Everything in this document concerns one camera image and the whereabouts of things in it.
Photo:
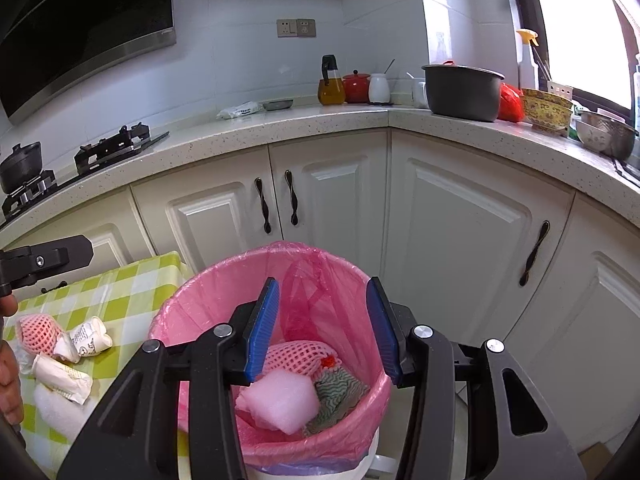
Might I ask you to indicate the red plastic bag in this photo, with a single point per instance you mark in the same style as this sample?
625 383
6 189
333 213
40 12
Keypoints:
511 104

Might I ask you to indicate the beige wall outlet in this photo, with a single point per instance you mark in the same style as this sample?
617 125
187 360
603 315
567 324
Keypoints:
286 28
306 28

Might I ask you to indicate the pale pink foam block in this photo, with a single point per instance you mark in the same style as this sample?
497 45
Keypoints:
280 400

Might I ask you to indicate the spray bottle with yellow trigger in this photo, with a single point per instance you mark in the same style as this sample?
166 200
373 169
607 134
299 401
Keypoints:
527 67

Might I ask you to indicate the green patterned cloth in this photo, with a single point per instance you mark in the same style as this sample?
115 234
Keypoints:
340 395

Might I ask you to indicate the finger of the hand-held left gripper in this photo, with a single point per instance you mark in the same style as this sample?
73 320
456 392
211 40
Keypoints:
50 256

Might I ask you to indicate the person's left hand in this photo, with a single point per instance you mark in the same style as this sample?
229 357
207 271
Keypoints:
10 385

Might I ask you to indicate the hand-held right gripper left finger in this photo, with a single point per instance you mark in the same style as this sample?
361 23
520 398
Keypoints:
260 330

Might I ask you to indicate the black range hood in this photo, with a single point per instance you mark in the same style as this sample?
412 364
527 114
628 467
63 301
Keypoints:
75 20

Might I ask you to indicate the white plastic packet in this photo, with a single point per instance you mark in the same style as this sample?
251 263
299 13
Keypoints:
240 110

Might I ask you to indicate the green checkered tablecloth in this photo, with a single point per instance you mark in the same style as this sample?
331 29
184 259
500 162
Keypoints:
120 300

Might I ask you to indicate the oil bottle with black lid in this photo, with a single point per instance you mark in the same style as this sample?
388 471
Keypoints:
331 91

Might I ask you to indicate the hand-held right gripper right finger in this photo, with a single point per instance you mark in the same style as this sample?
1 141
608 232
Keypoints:
382 330

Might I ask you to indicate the yellow patterned bowl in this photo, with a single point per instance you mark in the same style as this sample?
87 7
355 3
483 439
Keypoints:
546 110

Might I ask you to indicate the white cabinet door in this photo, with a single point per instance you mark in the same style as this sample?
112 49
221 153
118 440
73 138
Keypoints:
460 220
210 220
75 230
590 320
335 195

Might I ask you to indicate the black cooking pot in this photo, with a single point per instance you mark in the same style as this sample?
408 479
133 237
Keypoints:
20 170

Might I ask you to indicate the grey shallow dish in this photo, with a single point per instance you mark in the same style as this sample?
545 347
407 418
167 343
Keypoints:
277 105

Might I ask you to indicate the white plastic bin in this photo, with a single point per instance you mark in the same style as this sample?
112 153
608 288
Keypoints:
374 447

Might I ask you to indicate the purple bag liner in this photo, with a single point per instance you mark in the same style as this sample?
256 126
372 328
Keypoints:
320 464

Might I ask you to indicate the white ceramic jar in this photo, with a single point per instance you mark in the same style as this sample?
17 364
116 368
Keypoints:
379 89

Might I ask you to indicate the black gas stove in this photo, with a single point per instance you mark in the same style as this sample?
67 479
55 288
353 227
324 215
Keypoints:
115 144

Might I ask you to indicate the white utensil holder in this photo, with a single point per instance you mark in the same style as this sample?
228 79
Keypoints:
559 88

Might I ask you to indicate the brown cardboard piece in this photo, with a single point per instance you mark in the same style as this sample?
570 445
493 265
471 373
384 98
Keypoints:
595 462

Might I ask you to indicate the white pump bottle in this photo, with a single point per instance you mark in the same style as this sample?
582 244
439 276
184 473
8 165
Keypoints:
636 95

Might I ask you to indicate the white cup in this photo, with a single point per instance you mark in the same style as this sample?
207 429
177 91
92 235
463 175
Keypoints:
419 94

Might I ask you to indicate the pink foam fruit net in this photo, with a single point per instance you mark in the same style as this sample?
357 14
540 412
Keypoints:
37 332
300 355

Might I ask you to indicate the printed paper cup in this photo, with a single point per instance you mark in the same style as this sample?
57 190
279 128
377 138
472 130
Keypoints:
90 337
62 377

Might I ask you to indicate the white bin pink bag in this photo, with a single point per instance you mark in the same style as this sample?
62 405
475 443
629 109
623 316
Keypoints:
210 285

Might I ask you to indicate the red ceramic pot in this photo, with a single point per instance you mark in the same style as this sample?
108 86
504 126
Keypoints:
356 89

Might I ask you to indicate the grey rice cooker pot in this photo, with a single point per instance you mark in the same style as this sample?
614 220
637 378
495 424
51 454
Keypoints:
462 97

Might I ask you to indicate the white paper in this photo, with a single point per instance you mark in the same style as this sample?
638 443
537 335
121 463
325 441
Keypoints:
66 349

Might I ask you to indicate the steel colander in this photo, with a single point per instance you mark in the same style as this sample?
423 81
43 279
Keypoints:
605 137

